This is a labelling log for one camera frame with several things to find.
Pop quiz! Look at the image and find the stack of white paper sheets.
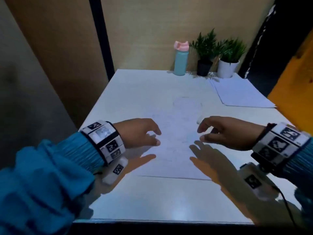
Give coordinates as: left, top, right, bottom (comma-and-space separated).
209, 76, 277, 108

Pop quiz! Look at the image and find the black curtain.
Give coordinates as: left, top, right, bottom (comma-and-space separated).
238, 0, 313, 98

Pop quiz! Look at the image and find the black metal post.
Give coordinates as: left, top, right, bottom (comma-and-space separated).
88, 0, 115, 81

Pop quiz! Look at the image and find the person's left hand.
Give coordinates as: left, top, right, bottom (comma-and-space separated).
113, 118, 162, 149

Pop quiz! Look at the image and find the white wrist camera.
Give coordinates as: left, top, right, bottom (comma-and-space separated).
101, 157, 129, 186
239, 162, 280, 201

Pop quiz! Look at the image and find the person's left forearm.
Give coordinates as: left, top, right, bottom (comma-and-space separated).
0, 132, 105, 235

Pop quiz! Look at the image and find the orange panel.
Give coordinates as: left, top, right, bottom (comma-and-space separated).
268, 29, 313, 135

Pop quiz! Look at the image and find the black cable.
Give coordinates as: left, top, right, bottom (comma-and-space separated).
273, 185, 298, 228

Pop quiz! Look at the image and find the white marker wristband tracker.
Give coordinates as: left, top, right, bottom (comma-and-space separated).
251, 122, 311, 172
79, 120, 126, 166

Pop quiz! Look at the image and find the person's right forearm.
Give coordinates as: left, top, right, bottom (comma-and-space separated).
285, 137, 313, 219

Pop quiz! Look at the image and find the green plant in white pot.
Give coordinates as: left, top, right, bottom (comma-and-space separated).
217, 38, 247, 79

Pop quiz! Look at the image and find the white paper sheet with drawing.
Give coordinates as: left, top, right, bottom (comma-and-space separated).
136, 96, 214, 180

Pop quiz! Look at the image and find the green plant in black pot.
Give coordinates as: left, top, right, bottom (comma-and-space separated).
190, 28, 222, 77

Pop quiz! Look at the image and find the person's right hand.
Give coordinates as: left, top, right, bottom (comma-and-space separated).
197, 116, 266, 152

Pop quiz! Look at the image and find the teal bottle with pink lid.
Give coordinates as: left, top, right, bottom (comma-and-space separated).
173, 41, 190, 76

